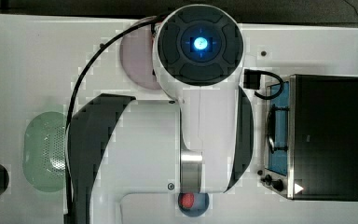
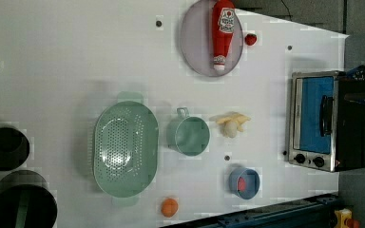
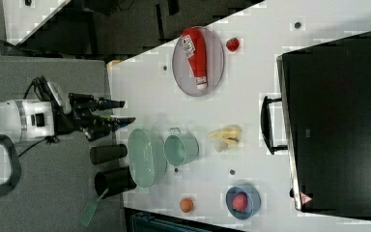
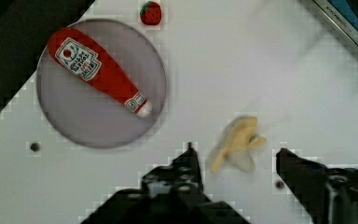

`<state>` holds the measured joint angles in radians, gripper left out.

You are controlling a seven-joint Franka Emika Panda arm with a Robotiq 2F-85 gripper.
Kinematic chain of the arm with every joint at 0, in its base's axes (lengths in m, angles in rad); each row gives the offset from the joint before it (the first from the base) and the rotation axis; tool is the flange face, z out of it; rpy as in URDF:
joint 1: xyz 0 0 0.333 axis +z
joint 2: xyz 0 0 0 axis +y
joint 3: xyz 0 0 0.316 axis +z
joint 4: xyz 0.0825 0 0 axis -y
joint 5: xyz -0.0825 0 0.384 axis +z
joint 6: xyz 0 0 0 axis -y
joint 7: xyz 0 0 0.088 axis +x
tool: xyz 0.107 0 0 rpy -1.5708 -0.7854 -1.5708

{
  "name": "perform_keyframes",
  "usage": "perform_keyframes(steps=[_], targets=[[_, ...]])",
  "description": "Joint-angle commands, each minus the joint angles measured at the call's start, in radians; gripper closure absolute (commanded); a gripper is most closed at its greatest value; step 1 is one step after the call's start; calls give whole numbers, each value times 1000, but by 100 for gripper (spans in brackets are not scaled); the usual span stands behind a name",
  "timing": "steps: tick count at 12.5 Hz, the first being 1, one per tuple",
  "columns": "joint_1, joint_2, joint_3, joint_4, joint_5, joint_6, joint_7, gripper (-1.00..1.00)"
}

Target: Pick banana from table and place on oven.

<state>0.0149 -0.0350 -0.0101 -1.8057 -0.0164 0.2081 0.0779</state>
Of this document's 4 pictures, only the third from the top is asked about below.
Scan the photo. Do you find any orange ball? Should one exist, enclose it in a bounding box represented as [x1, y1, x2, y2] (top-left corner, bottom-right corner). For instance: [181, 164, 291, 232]
[180, 198, 194, 213]

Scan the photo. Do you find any blue bowl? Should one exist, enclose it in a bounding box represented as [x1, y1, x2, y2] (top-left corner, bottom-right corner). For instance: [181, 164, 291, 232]
[225, 185, 261, 220]

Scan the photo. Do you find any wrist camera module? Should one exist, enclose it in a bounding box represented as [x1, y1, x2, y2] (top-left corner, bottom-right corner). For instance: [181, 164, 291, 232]
[33, 76, 71, 114]

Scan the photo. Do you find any small black cylinder container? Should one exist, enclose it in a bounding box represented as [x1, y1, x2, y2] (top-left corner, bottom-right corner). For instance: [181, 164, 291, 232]
[90, 144, 128, 165]

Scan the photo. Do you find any red ketchup bottle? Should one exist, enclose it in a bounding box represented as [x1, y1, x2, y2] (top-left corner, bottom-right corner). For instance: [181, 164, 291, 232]
[181, 28, 208, 91]

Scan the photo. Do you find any green spatula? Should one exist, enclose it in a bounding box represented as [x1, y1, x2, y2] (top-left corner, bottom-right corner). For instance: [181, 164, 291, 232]
[80, 189, 108, 227]

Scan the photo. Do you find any large black cylinder container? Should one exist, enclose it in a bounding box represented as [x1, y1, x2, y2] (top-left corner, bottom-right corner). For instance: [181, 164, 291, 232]
[94, 166, 137, 199]

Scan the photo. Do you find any red fruit in bowl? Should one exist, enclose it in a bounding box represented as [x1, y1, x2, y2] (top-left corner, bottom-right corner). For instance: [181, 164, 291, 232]
[232, 193, 247, 212]

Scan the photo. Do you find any grey round plate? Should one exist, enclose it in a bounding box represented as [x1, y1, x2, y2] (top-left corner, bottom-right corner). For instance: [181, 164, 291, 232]
[172, 27, 224, 97]

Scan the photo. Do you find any black toaster oven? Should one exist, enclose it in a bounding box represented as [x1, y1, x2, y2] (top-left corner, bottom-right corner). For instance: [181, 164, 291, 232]
[260, 31, 371, 220]

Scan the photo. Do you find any green colander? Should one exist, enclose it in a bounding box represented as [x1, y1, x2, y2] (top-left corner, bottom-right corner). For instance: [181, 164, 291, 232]
[128, 129, 167, 188]

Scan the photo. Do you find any red plush strawberry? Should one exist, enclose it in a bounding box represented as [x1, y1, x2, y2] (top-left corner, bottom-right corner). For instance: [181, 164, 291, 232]
[226, 38, 240, 52]

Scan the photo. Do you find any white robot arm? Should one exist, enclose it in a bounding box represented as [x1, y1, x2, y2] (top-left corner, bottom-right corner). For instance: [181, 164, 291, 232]
[0, 93, 135, 143]

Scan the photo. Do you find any green cup with handle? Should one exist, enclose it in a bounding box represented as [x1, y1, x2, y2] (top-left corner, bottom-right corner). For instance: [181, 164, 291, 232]
[164, 128, 199, 166]

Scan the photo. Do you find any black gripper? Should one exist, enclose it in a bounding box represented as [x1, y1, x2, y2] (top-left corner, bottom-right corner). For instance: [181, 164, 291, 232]
[55, 93, 136, 141]

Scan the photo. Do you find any yellow plush banana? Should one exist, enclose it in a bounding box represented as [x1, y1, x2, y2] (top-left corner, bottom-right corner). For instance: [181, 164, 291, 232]
[207, 125, 242, 153]

